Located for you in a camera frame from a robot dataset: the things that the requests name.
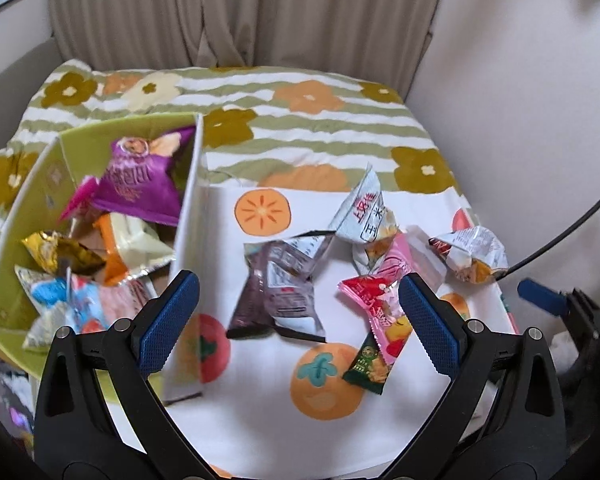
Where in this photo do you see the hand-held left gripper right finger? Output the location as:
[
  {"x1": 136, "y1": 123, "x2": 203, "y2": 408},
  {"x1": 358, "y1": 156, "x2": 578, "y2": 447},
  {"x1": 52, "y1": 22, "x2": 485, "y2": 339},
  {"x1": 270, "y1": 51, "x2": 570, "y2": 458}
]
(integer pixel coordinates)
[{"x1": 380, "y1": 274, "x2": 568, "y2": 480}]

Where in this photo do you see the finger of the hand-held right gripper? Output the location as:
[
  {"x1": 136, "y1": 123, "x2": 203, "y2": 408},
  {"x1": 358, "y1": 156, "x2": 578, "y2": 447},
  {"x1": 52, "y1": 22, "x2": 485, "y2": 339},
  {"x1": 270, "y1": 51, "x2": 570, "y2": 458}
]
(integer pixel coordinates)
[{"x1": 517, "y1": 279, "x2": 568, "y2": 313}]

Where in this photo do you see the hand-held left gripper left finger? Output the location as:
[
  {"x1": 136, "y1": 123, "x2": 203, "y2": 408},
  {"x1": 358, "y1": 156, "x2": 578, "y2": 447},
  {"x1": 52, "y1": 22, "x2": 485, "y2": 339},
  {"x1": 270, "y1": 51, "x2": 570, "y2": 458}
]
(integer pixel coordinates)
[{"x1": 32, "y1": 270, "x2": 221, "y2": 480}]

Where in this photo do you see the red and blue snack packet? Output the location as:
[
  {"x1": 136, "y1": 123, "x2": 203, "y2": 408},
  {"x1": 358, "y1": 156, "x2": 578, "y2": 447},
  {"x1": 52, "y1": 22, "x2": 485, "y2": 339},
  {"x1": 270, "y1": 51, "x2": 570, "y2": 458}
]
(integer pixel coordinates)
[{"x1": 77, "y1": 275, "x2": 153, "y2": 336}]

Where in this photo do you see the red and pink snack packet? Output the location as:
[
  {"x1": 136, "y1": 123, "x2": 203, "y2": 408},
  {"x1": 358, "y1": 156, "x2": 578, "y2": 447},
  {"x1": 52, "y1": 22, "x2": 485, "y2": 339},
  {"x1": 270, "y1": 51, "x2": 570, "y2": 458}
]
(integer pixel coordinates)
[{"x1": 337, "y1": 275, "x2": 413, "y2": 366}]

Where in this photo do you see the pale pink snack packet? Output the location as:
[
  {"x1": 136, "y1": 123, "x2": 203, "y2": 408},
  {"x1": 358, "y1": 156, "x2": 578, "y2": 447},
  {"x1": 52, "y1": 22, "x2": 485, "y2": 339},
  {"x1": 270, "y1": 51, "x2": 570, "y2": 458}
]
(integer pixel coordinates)
[{"x1": 375, "y1": 225, "x2": 451, "y2": 291}]

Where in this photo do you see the dark green snack packet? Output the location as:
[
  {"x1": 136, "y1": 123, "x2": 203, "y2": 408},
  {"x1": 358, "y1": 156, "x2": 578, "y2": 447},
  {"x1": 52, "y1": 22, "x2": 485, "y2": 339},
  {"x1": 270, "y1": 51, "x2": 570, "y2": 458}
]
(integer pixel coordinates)
[{"x1": 342, "y1": 332, "x2": 396, "y2": 396}]

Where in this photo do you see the white and orange snack packet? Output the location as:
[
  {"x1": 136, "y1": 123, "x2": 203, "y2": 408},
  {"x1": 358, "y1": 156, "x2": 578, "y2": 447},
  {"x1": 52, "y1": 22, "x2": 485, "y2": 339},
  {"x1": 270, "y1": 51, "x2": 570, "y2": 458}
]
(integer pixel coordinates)
[{"x1": 92, "y1": 212, "x2": 176, "y2": 286}]

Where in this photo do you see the dark brown snack packet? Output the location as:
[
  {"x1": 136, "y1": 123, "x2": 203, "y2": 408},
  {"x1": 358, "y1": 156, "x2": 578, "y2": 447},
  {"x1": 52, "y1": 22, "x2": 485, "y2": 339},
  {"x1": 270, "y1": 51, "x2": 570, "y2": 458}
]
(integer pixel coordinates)
[{"x1": 226, "y1": 232, "x2": 333, "y2": 343}]

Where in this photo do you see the light blue snack packet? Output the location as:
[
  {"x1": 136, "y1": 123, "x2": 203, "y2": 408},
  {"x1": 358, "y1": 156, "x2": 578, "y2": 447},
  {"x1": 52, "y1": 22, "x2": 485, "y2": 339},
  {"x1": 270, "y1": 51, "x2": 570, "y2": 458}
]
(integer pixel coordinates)
[{"x1": 14, "y1": 265, "x2": 101, "y2": 321}]

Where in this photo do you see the gold snack packet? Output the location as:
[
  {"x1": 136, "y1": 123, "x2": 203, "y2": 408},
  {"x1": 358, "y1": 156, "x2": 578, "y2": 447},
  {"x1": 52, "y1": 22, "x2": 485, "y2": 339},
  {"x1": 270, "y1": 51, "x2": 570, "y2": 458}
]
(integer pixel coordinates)
[{"x1": 21, "y1": 230, "x2": 106, "y2": 276}]

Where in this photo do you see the silver white snack packet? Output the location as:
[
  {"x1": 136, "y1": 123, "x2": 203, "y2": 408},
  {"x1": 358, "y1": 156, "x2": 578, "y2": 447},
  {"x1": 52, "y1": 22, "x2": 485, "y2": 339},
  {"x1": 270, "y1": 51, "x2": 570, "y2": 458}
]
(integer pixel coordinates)
[{"x1": 328, "y1": 164, "x2": 398, "y2": 276}]

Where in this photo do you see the purple snack packet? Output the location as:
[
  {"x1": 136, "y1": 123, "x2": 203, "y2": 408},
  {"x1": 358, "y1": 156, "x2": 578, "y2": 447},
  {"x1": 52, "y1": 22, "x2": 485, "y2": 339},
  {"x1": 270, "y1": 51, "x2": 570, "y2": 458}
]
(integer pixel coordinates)
[{"x1": 91, "y1": 127, "x2": 197, "y2": 226}]

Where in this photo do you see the magenta snack packet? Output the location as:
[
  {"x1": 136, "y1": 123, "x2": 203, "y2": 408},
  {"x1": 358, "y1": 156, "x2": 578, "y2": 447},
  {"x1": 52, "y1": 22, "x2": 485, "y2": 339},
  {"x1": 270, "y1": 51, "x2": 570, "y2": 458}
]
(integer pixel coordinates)
[{"x1": 57, "y1": 175, "x2": 101, "y2": 221}]

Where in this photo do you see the green cardboard box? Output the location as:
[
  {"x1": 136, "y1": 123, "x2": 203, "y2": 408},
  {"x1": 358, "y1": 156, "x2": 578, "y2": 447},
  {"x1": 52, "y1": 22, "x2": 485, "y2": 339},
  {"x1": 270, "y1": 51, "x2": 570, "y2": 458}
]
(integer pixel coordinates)
[{"x1": 0, "y1": 112, "x2": 203, "y2": 406}]

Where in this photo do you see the floral striped blanket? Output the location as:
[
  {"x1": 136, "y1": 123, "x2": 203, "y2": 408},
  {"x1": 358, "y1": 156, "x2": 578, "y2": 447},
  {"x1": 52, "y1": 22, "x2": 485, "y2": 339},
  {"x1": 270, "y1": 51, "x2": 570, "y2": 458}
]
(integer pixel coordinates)
[{"x1": 0, "y1": 59, "x2": 473, "y2": 256}]

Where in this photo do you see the grey headboard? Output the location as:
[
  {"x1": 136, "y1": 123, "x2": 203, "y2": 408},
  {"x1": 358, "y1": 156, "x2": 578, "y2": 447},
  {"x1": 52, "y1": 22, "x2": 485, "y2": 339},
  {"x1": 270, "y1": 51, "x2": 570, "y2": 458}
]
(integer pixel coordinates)
[{"x1": 0, "y1": 37, "x2": 63, "y2": 106}]

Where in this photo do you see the beige curtain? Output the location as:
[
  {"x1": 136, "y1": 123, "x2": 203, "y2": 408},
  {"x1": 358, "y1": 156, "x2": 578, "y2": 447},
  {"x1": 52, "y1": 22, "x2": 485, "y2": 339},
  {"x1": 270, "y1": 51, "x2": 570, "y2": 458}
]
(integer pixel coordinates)
[{"x1": 46, "y1": 0, "x2": 451, "y2": 98}]

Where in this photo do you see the black cable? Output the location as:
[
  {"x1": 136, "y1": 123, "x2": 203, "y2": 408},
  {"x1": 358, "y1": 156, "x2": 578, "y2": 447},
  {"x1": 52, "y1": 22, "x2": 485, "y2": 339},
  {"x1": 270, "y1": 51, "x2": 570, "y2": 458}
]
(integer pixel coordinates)
[{"x1": 497, "y1": 175, "x2": 600, "y2": 273}]

